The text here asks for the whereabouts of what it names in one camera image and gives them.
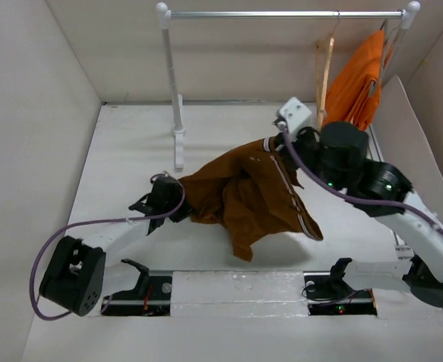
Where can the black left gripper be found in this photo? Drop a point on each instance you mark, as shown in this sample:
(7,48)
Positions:
(185,210)

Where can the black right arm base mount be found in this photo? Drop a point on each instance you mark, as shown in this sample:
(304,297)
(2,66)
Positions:
(327,294)

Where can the empty wooden hanger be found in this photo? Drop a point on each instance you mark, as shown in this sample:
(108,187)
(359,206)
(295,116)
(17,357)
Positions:
(324,51)

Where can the orange hanging garment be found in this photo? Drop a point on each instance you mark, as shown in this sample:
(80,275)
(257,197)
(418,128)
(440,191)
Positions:
(349,97)

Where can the white and metal clothes rack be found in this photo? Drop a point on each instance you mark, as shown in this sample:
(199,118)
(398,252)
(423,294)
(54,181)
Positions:
(165,16)

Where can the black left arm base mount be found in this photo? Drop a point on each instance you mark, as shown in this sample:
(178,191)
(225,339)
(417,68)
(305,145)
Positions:
(149,297)

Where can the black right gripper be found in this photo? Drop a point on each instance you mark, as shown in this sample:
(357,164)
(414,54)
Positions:
(301,133)

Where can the brown trousers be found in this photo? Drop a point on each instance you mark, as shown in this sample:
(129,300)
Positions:
(250,191)

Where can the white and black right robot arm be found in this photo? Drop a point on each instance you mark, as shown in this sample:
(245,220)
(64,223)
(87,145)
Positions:
(336,159)

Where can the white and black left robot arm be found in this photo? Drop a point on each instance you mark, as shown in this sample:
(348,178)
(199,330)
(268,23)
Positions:
(75,274)

